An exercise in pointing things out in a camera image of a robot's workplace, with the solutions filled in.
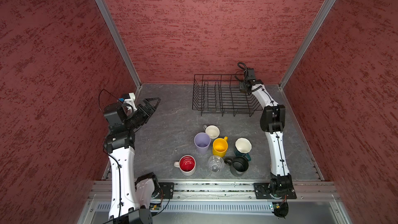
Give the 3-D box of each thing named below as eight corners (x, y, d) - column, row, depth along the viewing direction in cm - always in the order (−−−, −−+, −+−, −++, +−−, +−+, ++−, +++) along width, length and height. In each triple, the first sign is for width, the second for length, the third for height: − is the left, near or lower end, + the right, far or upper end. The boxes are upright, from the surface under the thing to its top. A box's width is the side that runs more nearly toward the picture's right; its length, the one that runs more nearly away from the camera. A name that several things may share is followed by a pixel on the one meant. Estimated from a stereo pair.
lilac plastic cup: (194, 155, 87) (193, 147, 78) (195, 141, 93) (194, 131, 83) (209, 155, 87) (210, 147, 78) (209, 141, 93) (210, 131, 83)
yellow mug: (212, 160, 86) (213, 153, 78) (212, 143, 92) (213, 136, 85) (226, 160, 86) (229, 154, 78) (225, 143, 92) (227, 136, 85)
